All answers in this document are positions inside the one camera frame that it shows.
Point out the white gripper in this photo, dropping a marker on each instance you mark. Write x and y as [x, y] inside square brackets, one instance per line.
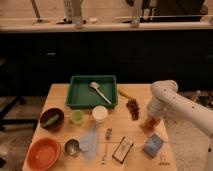
[156, 117]

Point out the red orange apple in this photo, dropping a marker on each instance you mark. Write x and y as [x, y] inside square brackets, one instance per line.
[150, 123]

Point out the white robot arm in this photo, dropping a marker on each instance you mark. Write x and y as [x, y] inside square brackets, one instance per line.
[165, 94]

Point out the white plastic cup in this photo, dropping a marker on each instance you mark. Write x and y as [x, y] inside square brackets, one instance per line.
[100, 113]

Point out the green plastic cup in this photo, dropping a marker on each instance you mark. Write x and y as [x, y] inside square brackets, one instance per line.
[76, 117]

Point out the small metal cup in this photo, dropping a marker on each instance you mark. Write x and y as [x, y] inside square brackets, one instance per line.
[71, 148]

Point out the blue sponge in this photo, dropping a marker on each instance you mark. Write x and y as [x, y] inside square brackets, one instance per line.
[153, 145]

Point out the dark grape bunch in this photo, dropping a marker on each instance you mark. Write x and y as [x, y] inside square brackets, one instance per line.
[133, 108]

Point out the black white box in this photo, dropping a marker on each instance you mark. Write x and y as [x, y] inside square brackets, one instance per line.
[122, 150]

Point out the yellow banana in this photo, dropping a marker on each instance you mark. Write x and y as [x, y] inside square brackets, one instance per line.
[123, 93]

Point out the metal fork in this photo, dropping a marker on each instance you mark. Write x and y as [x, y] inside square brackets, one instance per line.
[107, 137]

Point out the clear plastic bag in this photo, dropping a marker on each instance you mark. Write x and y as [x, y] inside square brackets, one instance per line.
[88, 143]

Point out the green plastic tray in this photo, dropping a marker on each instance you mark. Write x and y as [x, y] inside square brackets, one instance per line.
[81, 96]

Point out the green cucumber piece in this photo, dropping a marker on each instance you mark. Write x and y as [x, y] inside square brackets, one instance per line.
[50, 121]

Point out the dark brown bowl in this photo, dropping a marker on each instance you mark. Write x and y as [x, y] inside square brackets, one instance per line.
[49, 113]

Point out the orange bowl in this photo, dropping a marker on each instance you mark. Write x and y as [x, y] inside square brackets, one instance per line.
[43, 154]

